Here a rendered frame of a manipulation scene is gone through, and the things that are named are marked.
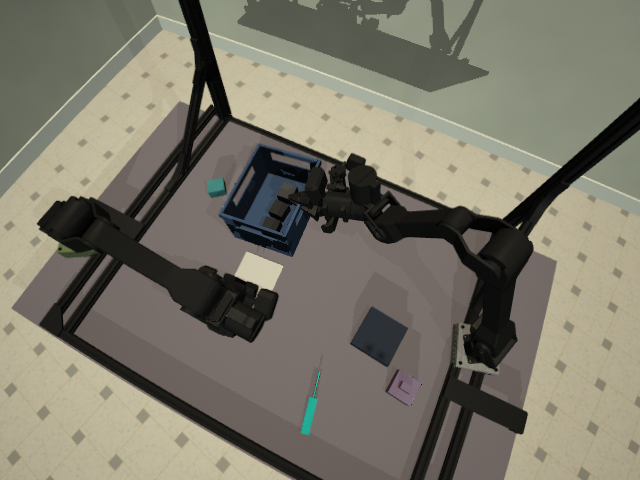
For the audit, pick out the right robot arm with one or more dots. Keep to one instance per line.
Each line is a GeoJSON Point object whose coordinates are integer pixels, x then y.
{"type": "Point", "coordinates": [198, 293]}

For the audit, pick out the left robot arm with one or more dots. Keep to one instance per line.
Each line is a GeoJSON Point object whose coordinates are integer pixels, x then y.
{"type": "Point", "coordinates": [498, 263]}

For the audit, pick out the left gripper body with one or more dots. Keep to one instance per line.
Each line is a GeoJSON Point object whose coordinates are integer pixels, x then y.
{"type": "Point", "coordinates": [335, 204]}

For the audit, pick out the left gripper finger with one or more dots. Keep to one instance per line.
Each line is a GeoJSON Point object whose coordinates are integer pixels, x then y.
{"type": "Point", "coordinates": [313, 213]}
{"type": "Point", "coordinates": [302, 199]}

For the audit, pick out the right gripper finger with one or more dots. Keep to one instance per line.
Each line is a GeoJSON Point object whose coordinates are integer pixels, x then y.
{"type": "Point", "coordinates": [252, 285]}
{"type": "Point", "coordinates": [226, 275]}

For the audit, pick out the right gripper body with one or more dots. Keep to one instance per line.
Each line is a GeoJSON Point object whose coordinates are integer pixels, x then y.
{"type": "Point", "coordinates": [265, 301]}

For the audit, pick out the dark blue plastic crate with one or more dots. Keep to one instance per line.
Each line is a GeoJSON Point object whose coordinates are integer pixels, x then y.
{"type": "Point", "coordinates": [246, 218]}

